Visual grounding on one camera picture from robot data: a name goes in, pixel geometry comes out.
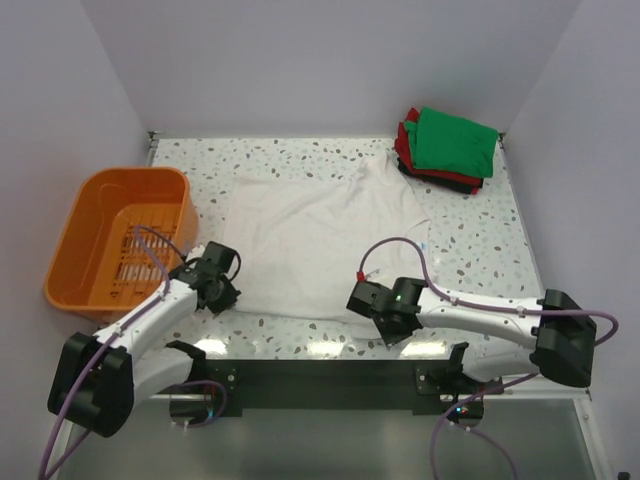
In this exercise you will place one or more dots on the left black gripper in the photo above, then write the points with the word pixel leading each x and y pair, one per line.
pixel 228 298

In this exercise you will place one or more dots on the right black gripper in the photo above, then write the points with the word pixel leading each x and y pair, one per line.
pixel 391 337

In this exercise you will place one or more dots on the white t shirt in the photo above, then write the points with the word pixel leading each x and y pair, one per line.
pixel 301 241

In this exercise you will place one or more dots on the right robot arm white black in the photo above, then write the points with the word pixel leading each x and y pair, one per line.
pixel 551 336

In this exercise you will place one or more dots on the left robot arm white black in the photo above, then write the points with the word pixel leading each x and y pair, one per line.
pixel 101 378

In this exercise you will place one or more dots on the orange plastic basket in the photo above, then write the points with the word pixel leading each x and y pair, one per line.
pixel 125 223

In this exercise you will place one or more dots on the red folded t shirt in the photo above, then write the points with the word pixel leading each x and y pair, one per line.
pixel 401 147

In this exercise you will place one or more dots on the green folded t shirt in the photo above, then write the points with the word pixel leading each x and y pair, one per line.
pixel 442 142

